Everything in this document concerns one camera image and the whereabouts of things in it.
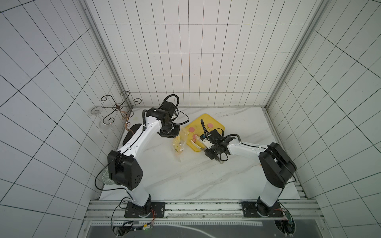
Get white slotted kitchen tongs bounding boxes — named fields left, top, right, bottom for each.
left=190, top=137, right=212, bottom=152

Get clear resealable zip bag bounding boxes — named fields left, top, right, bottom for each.
left=173, top=128, right=189, bottom=162

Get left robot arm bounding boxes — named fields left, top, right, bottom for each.
left=107, top=108, right=180, bottom=216

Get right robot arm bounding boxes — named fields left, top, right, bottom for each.
left=201, top=136, right=297, bottom=217

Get yellow plastic tray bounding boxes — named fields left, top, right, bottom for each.
left=185, top=114, right=225, bottom=149

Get dark oval rack base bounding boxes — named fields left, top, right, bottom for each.
left=122, top=124, right=143, bottom=146

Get metal scroll cup rack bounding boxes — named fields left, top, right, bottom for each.
left=100, top=90, right=142, bottom=135

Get clear glass on rack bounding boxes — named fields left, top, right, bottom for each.
left=87, top=106, right=103, bottom=117

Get clear glass cup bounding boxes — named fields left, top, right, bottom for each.
left=101, top=167, right=115, bottom=185

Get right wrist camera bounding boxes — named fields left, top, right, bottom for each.
left=200, top=130, right=221, bottom=144

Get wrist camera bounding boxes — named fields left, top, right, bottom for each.
left=200, top=130, right=221, bottom=144
left=159, top=94, right=180, bottom=121

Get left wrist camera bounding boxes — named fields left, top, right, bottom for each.
left=159, top=94, right=180, bottom=121

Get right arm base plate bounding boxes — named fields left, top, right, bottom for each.
left=241, top=200, right=284, bottom=218

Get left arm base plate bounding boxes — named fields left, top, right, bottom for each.
left=124, top=202, right=166, bottom=218

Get aluminium mounting rail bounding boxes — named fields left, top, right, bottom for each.
left=84, top=199, right=323, bottom=222

